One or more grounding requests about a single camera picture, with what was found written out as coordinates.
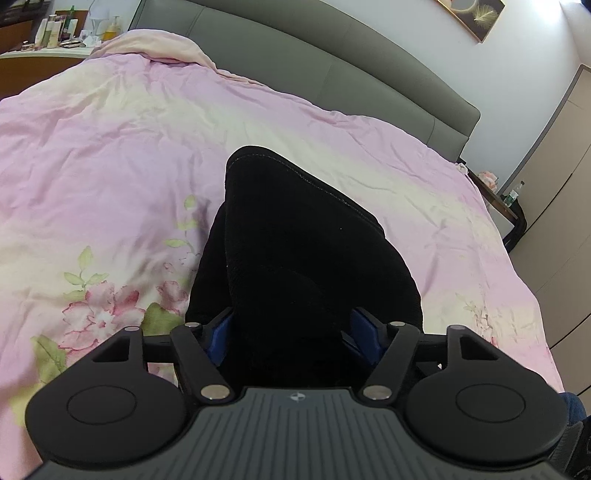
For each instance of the person's right leg in jeans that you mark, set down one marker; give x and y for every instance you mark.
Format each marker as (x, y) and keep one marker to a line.
(575, 406)

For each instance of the black hanging garment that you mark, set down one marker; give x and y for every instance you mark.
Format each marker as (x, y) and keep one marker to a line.
(519, 228)

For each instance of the grey padded headboard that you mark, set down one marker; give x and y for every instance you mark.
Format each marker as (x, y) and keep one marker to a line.
(323, 64)

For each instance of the group of cosmetic bottles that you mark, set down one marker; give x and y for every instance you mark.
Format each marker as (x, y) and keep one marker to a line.
(60, 30)

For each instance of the green water bottle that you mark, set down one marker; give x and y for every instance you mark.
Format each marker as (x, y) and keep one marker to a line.
(512, 194)

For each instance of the black pants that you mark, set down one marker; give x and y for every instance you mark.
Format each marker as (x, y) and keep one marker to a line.
(295, 258)

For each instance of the pink floral duvet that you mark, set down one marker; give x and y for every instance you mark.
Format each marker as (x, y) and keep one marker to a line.
(115, 161)

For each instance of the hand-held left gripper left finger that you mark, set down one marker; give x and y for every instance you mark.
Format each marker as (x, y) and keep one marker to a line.
(220, 339)

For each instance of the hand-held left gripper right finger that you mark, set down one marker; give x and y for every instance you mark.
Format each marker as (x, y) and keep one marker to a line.
(364, 332)

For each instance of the dark wooden nightstand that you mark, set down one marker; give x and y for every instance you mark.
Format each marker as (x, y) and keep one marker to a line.
(501, 207)

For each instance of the framed wall picture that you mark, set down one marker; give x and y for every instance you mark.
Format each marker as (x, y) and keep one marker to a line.
(478, 14)

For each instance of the yellow lotion bottle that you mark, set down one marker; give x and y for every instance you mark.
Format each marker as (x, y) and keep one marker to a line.
(111, 30)

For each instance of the beige wardrobe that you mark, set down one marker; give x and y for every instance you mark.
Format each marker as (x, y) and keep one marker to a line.
(554, 207)

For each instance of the wooden nightstand with white top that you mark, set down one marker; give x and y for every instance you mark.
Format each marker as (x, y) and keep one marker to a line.
(32, 69)

